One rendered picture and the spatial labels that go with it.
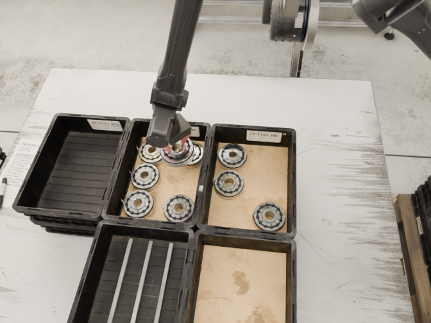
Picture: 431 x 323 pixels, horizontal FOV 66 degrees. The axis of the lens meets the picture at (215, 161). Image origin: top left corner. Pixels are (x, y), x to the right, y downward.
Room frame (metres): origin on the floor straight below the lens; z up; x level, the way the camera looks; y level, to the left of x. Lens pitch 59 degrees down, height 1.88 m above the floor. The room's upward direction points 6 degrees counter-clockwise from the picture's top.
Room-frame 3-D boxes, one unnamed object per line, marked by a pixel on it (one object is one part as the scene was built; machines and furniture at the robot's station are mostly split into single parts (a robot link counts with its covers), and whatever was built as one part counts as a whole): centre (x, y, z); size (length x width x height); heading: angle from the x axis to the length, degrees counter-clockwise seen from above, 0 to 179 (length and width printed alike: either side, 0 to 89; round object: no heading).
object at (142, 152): (0.69, 0.23, 0.86); 0.10 x 0.10 x 0.01
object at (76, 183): (0.64, 0.48, 0.87); 0.40 x 0.30 x 0.11; 168
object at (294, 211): (0.52, -0.11, 0.92); 0.40 x 0.30 x 0.02; 168
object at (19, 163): (0.76, 0.79, 0.70); 0.33 x 0.23 x 0.01; 169
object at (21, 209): (0.64, 0.48, 0.92); 0.40 x 0.30 x 0.02; 168
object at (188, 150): (0.57, 0.11, 1.04); 0.10 x 0.10 x 0.01
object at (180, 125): (0.57, 0.12, 1.16); 0.10 x 0.07 x 0.07; 122
